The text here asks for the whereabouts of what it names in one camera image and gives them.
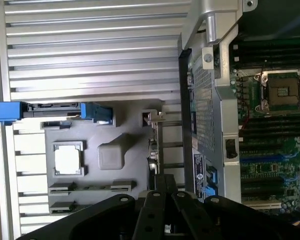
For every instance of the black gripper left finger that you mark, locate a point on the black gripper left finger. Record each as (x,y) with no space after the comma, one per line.
(152,215)

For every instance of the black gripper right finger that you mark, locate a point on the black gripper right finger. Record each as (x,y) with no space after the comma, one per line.
(190,220)

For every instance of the RAM stick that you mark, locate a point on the RAM stick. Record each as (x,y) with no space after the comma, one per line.
(61,208)
(123,186)
(61,188)

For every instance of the blue plastic case latch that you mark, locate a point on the blue plastic case latch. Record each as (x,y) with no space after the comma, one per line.
(212,180)

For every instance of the black label sticker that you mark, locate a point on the black label sticker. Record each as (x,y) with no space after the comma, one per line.
(199,175)

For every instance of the white expansion slot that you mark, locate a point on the white expansion slot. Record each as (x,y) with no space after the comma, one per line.
(263,206)

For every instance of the black expansion slot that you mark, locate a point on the black expansion slot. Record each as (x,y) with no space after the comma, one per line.
(262,181)

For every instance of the green motherboard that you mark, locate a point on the green motherboard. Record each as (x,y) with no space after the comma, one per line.
(265,170)

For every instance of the grey plastic parts rack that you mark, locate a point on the grey plastic parts rack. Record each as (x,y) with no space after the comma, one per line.
(110,135)

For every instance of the blue expansion slot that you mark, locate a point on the blue expansion slot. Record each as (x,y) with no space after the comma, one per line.
(262,158)

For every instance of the silver CPU chip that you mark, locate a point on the silver CPU chip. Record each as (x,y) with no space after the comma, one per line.
(67,160)

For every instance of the black RAM slot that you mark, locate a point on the black RAM slot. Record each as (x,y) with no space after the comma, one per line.
(277,120)
(267,145)
(277,128)
(272,136)

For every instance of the silver open PC case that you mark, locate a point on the silver open PC case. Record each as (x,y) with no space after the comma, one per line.
(227,100)

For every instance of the graphics card with metal bracket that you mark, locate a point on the graphics card with metal bracket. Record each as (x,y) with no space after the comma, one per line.
(154,150)

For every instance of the CPU socket with metal frame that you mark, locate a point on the CPU socket with metal frame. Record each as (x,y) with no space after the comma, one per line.
(282,91)

